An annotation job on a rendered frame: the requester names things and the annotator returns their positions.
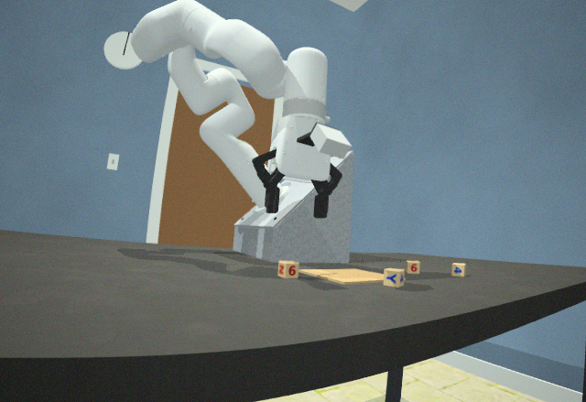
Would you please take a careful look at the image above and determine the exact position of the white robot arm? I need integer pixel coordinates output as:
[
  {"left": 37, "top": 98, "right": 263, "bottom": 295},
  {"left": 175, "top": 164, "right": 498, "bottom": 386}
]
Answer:
[{"left": 131, "top": 0, "right": 352, "bottom": 214}]

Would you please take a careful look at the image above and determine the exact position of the tan flat mat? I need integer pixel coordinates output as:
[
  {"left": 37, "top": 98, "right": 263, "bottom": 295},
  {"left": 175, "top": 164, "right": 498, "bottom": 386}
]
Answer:
[{"left": 299, "top": 269, "right": 384, "bottom": 285}]

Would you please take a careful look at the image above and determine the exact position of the cream letter block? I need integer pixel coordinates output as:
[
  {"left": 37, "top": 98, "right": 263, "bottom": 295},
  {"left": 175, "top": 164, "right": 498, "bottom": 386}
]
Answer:
[
  {"left": 384, "top": 268, "right": 405, "bottom": 288},
  {"left": 406, "top": 261, "right": 420, "bottom": 274},
  {"left": 278, "top": 261, "right": 299, "bottom": 278},
  {"left": 451, "top": 263, "right": 466, "bottom": 277}
]

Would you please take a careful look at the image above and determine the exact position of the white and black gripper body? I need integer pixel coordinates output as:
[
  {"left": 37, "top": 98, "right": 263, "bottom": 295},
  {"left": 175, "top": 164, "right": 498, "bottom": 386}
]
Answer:
[{"left": 267, "top": 113, "right": 331, "bottom": 183}]

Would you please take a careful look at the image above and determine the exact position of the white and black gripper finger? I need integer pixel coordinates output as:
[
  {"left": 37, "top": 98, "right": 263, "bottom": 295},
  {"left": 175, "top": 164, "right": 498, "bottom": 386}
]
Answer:
[
  {"left": 311, "top": 163, "right": 342, "bottom": 218},
  {"left": 252, "top": 149, "right": 285, "bottom": 213}
]

